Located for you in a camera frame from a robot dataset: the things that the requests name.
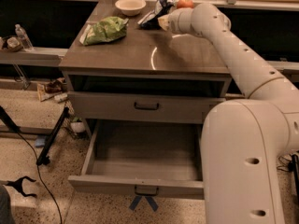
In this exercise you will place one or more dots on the green chip bag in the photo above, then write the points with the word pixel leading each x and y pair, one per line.
pixel 104 31

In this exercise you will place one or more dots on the red apple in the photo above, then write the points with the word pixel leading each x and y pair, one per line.
pixel 185 3

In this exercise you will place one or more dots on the white paper bowl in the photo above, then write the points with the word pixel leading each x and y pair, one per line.
pixel 130 7

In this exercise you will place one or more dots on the grey wooden cabinet table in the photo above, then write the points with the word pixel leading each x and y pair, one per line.
pixel 146 62

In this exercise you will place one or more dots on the small white potted plant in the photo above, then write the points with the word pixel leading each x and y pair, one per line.
pixel 76 125

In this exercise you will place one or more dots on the black clamp tool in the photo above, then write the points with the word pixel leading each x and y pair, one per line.
pixel 17 185

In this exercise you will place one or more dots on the snack wrappers on floor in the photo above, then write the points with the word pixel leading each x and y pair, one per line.
pixel 45 91

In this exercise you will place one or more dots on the clear plastic water bottle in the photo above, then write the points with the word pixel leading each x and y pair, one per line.
pixel 24 38

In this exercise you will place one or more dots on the blue chip bag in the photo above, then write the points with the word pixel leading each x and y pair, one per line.
pixel 150 21

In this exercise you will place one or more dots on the round tray with cup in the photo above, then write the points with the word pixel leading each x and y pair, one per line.
pixel 10 44

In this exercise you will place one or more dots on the closed upper grey drawer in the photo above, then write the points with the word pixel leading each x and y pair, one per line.
pixel 137 107

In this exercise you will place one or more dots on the black tripod leg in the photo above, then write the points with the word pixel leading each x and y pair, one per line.
pixel 43 158

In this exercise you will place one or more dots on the open lower grey drawer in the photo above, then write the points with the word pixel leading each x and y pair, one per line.
pixel 143 158

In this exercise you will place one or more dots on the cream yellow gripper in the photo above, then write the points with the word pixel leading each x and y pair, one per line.
pixel 173 20

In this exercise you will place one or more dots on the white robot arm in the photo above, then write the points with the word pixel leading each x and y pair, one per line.
pixel 242 138

